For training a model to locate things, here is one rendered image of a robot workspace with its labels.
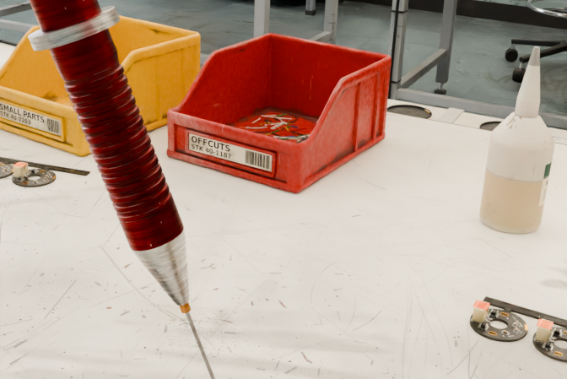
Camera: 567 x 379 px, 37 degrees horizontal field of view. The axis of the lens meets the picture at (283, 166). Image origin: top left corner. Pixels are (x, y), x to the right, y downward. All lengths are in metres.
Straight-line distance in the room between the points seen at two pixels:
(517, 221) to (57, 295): 0.24
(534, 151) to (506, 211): 0.04
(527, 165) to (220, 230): 0.16
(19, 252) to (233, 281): 0.11
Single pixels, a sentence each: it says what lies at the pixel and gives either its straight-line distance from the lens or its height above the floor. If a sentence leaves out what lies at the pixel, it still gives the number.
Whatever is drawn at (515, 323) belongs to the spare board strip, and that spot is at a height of 0.75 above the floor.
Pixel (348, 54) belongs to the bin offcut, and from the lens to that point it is 0.59.
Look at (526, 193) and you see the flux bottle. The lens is 0.47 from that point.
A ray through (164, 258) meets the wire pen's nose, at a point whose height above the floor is 0.88.
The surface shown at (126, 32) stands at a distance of 0.66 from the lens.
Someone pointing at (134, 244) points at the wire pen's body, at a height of 0.88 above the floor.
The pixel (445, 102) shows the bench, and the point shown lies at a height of 0.16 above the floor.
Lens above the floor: 0.95
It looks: 22 degrees down
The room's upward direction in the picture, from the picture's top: 2 degrees clockwise
